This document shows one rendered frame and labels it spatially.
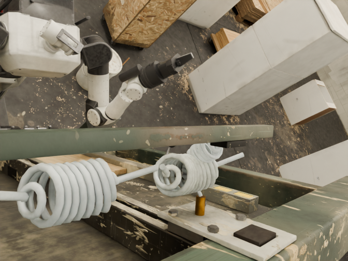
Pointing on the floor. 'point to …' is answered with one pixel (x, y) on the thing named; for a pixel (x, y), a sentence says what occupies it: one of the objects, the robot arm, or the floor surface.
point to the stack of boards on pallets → (252, 10)
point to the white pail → (81, 75)
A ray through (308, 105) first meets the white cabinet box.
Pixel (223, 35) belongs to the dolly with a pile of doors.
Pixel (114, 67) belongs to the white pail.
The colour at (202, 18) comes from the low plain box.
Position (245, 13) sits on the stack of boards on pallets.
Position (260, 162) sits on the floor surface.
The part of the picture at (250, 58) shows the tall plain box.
